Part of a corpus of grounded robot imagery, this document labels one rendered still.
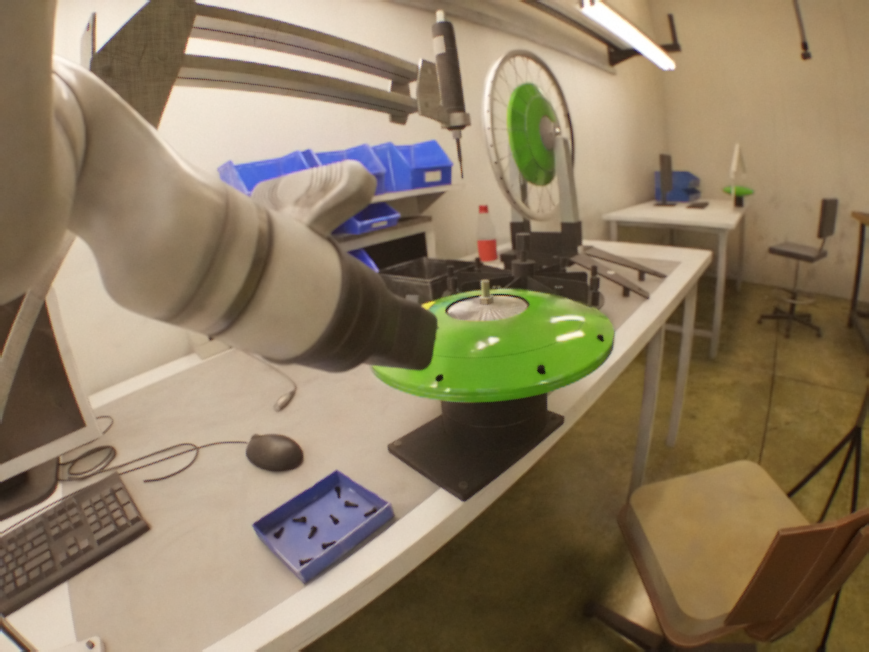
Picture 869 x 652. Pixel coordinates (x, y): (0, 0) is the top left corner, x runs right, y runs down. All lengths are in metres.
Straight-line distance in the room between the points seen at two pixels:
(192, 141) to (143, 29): 0.91
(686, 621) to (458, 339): 0.60
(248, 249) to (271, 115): 1.19
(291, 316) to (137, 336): 1.05
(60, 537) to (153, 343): 0.72
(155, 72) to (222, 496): 0.49
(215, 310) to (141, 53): 0.25
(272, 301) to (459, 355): 0.26
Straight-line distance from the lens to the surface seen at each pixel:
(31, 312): 0.33
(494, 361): 0.41
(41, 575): 0.63
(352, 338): 0.23
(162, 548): 0.57
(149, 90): 0.36
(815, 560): 0.60
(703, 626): 0.79
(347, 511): 0.50
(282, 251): 0.19
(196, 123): 1.28
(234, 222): 0.18
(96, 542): 0.62
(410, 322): 0.28
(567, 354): 0.43
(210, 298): 0.18
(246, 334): 0.20
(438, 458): 0.53
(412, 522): 0.47
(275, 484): 0.58
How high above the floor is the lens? 1.25
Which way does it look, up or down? 20 degrees down
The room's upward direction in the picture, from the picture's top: 7 degrees counter-clockwise
